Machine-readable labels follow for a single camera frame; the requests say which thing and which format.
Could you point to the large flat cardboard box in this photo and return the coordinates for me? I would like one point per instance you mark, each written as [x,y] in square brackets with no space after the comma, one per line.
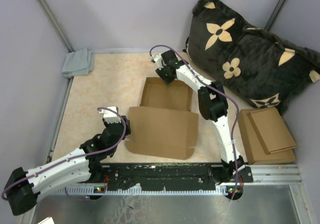
[253,148]

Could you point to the white paper corner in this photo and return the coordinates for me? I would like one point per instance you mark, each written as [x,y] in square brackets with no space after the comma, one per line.
[48,220]

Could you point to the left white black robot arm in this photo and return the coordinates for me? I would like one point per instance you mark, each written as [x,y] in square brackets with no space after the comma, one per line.
[25,188]

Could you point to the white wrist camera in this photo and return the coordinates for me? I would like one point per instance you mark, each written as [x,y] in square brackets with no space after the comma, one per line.
[110,114]
[158,60]

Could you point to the black floral plush cushion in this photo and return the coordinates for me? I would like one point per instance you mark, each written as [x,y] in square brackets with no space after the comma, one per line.
[258,66]

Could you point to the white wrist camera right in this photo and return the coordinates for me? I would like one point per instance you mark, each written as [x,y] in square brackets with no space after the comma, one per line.
[158,60]

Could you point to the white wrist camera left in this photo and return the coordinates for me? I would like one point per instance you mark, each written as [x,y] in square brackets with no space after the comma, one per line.
[110,114]

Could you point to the brown cardboard box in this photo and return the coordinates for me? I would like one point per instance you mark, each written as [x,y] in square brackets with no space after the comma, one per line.
[163,125]

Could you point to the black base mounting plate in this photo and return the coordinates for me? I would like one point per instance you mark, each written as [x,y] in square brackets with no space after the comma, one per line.
[158,176]

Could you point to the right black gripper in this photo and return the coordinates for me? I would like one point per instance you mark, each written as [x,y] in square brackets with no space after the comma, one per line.
[160,73]

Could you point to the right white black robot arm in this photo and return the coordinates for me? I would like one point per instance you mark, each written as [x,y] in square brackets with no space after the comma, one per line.
[212,103]

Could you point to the small flat cardboard box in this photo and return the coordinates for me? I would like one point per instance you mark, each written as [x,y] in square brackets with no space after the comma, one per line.
[271,130]

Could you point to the grey folded cloth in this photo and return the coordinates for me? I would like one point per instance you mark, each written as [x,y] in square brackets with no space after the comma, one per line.
[78,63]

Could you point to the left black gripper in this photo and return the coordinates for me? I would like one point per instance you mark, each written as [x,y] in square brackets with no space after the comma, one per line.
[128,130]

